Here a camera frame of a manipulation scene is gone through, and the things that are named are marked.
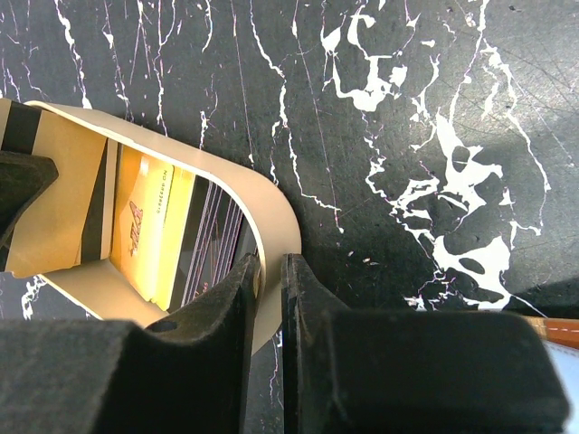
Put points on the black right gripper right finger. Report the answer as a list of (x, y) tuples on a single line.
[(352, 370)]

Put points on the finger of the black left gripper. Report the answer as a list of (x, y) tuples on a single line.
[(22, 190)]

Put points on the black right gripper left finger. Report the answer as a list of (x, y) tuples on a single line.
[(186, 373)]

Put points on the gold credit card black stripe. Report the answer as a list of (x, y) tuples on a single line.
[(68, 221)]

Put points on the beige oval card tray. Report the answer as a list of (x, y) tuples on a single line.
[(101, 290)]

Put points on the brown leather card holder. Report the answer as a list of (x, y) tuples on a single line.
[(561, 341)]

